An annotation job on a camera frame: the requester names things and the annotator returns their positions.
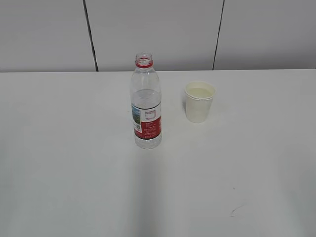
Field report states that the white paper cup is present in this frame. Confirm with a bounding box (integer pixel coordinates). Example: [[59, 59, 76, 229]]
[[185, 81, 216, 123]]

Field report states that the clear plastic water bottle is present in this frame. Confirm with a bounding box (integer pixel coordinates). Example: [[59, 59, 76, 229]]
[[130, 52, 162, 149]]

